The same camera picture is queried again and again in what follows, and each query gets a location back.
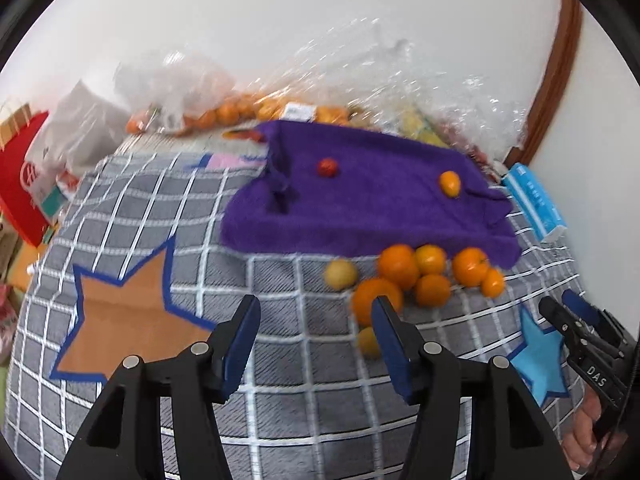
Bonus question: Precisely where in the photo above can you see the person's right hand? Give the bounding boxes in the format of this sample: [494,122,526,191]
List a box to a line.
[562,389,608,472]

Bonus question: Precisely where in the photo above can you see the grey checked blanket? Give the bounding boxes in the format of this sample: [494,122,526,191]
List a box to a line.
[0,137,601,480]

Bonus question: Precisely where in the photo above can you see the blue tissue pack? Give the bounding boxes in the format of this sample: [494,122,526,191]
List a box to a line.
[502,162,568,243]

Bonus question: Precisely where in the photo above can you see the large orange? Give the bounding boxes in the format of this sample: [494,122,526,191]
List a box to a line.
[351,277,405,328]
[376,243,421,291]

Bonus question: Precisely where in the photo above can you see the brown wooden door frame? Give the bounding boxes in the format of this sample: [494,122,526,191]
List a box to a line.
[505,0,585,166]

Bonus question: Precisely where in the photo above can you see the white green box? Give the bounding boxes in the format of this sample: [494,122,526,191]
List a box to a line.
[39,170,81,227]

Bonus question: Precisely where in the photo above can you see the red paper bag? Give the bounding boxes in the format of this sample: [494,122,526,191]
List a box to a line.
[0,110,66,248]

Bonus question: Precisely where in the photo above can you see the clear bag of oranges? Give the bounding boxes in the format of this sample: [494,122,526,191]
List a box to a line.
[115,50,351,137]

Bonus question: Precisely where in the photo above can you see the oval kumquat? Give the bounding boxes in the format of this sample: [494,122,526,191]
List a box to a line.
[438,170,462,198]

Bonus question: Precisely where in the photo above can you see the bag of yellow fruit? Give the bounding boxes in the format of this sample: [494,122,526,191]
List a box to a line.
[394,109,451,147]

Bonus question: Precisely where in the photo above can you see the bag of red fruit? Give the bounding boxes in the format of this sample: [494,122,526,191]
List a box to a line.
[450,127,503,181]

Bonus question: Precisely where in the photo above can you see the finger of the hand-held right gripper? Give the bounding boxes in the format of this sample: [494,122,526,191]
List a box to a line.
[539,296,586,343]
[561,289,605,327]

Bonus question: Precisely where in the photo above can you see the purple towel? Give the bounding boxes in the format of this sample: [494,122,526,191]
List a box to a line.
[220,120,523,271]

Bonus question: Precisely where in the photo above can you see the pink floral cloth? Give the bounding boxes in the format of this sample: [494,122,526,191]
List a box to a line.
[0,284,22,357]

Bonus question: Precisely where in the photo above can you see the yellow-green round fruit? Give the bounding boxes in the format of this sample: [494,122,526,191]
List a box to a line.
[356,326,385,359]
[324,258,359,292]

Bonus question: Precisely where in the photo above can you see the small orange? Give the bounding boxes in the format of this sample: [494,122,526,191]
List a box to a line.
[480,267,507,298]

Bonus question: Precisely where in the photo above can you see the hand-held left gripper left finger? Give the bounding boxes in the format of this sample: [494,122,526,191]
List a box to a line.
[55,294,262,480]

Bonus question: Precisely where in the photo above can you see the white plastic bag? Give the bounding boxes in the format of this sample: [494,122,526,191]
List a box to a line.
[25,79,132,177]

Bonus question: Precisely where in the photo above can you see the crumpled clear plastic wrap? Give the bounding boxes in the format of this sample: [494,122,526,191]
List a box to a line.
[280,15,528,161]

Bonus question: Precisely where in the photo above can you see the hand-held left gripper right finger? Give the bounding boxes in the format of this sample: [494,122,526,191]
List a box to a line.
[371,295,576,480]

